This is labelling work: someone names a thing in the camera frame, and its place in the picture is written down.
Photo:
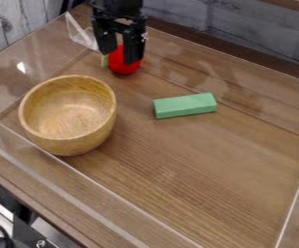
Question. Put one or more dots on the clear acrylic tray enclosure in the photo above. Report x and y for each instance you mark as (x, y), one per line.
(198, 181)

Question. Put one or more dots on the green rectangular block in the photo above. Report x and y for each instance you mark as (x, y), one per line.
(184, 105)

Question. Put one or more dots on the black metal table bracket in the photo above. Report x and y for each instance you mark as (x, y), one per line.
(26, 236)

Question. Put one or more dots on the wooden bowl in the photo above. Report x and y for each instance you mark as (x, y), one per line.
(67, 114)

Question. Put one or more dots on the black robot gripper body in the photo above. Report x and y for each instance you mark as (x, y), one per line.
(118, 16)

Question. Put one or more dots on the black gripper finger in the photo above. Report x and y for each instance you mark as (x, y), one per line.
(134, 46)
(106, 38)

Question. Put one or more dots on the red felt strawberry fruit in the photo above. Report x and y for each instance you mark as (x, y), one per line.
(114, 62)

